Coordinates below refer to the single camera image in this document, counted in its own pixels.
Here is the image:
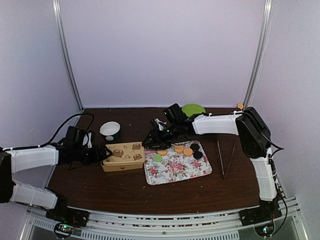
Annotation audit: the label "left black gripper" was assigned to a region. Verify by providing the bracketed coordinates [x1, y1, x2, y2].
[73, 143, 113, 166]

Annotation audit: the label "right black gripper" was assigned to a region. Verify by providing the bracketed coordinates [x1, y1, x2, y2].
[142, 122, 181, 150]

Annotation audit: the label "beige cookie tin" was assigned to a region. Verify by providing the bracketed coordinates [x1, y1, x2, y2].
[101, 162, 144, 173]

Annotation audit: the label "silver metal tin lid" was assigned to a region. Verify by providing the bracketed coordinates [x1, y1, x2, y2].
[102, 142, 145, 166]

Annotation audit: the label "floral rectangular tray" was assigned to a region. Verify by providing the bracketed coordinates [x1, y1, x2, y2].
[144, 140, 213, 186]

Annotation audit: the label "metal tongs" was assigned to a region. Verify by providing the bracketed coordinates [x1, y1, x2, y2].
[216, 139, 237, 181]

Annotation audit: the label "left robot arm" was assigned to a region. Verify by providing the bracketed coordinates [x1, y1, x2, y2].
[0, 126, 112, 222]

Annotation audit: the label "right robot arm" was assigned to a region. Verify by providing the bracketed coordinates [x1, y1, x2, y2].
[142, 103, 277, 221]

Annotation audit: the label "tan biscuit cookie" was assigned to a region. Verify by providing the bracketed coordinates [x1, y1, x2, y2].
[157, 150, 168, 156]
[174, 145, 184, 154]

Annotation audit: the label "green cookie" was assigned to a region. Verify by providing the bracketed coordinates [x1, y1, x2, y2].
[152, 154, 163, 163]

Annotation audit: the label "white and dark bowl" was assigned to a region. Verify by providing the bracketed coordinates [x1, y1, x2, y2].
[99, 121, 121, 142]

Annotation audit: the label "black sandwich cookie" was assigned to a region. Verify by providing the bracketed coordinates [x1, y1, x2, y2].
[190, 143, 200, 152]
[193, 150, 203, 160]

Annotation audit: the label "green plate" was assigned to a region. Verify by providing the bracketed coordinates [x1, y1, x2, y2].
[182, 103, 206, 117]

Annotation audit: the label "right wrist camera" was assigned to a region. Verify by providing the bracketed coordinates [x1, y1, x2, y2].
[150, 118, 167, 131]

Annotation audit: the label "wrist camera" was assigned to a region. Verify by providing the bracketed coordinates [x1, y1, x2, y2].
[82, 131, 95, 149]
[150, 118, 167, 131]

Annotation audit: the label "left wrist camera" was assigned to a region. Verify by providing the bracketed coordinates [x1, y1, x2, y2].
[82, 131, 95, 149]

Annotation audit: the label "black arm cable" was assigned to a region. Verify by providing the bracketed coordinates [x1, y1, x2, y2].
[0, 112, 95, 153]

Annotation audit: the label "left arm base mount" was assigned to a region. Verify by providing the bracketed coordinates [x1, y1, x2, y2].
[45, 192, 90, 228]

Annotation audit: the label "front aluminium rail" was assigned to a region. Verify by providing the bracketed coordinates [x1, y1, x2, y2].
[19, 209, 308, 240]

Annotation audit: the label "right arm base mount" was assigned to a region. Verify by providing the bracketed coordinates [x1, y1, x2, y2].
[238, 199, 282, 227]

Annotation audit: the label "left aluminium frame post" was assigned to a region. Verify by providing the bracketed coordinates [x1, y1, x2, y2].
[52, 0, 84, 111]

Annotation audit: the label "aluminium frame post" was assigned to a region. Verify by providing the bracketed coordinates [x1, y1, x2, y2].
[52, 0, 84, 111]
[244, 0, 274, 108]

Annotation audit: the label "right aluminium frame post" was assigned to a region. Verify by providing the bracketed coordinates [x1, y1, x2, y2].
[244, 0, 274, 108]

